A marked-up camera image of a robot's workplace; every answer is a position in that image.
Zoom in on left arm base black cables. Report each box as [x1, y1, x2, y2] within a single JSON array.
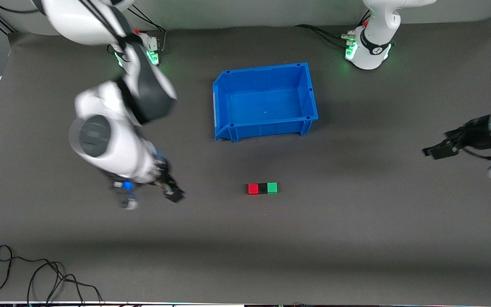
[[295, 11, 372, 48]]

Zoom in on blue plastic storage bin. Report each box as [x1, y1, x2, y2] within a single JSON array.
[[212, 63, 319, 143]]

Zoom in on thin black loose cable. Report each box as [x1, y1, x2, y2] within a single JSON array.
[[0, 245, 104, 306]]

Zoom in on right arm base black cables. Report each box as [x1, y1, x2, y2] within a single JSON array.
[[130, 6, 168, 54]]

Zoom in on black frame rail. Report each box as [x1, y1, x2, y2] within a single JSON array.
[[0, 9, 17, 34]]

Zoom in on arm base black cables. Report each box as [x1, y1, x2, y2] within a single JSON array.
[[295, 11, 372, 48], [130, 6, 168, 54]]

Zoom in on dark grey table mat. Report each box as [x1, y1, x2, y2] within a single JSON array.
[[0, 17, 491, 304]]

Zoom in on right arm black wrist cable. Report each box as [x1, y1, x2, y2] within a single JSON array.
[[79, 0, 129, 47]]

